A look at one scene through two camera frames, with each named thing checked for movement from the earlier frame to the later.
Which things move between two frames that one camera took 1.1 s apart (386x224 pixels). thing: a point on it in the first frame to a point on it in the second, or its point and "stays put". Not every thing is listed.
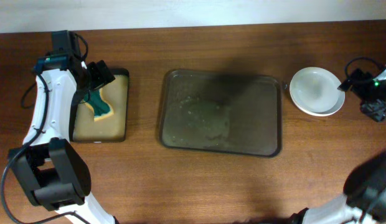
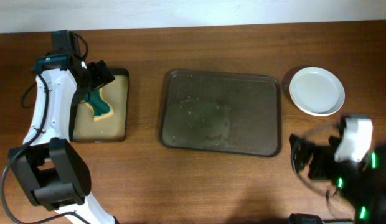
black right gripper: (373, 112) to (320, 152)
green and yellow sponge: (94, 99) stays put
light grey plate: (315, 91) stays put
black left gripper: (101, 78) stays put
